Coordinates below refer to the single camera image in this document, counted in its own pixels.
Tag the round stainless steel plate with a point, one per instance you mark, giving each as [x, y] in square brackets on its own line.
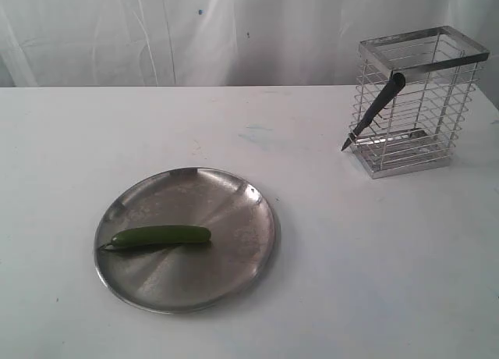
[180, 278]

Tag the white backdrop curtain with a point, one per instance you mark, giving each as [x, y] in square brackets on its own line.
[48, 43]

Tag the green chili pepper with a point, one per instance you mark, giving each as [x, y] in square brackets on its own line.
[157, 236]

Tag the black knife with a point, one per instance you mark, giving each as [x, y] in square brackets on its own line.
[390, 90]

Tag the wire metal utensil holder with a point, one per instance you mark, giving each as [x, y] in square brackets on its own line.
[417, 130]

